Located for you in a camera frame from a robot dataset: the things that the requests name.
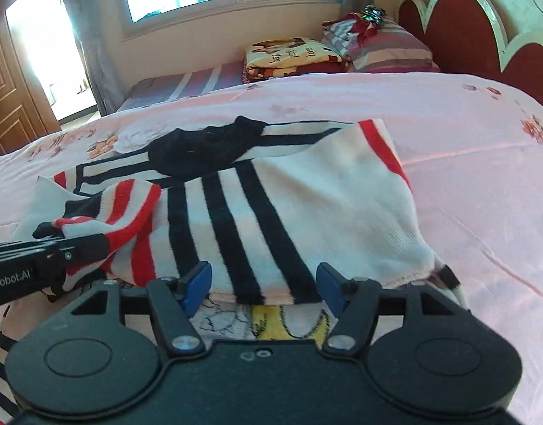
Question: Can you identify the red patterned cloth bundle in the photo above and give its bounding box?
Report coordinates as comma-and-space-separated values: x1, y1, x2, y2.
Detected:
322, 5, 386, 45

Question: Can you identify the brown wooden door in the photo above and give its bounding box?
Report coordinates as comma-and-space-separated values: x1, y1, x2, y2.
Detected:
0, 7, 61, 155

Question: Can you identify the striped purple mattress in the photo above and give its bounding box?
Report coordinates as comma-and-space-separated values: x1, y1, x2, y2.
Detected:
119, 62, 243, 111

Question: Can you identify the striped red black white sweater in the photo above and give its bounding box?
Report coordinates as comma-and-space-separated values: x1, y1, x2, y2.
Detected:
0, 116, 463, 424

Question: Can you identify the folded yellow red blanket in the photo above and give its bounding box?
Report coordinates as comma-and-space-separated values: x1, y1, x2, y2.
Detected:
243, 38, 349, 84

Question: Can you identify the red scalloped headboard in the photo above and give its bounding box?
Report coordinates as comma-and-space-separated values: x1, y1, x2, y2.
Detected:
396, 0, 543, 106

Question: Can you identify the pink floral bed sheet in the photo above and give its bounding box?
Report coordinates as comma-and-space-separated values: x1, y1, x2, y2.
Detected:
0, 73, 543, 424

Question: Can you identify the grey left curtain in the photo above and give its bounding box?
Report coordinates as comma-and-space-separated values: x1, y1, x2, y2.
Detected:
63, 0, 125, 116

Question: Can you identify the cartoon print white garment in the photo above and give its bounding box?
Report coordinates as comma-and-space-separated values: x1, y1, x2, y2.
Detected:
191, 299, 338, 346

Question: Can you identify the striped pink pillow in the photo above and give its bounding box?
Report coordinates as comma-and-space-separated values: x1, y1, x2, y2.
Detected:
323, 16, 440, 73

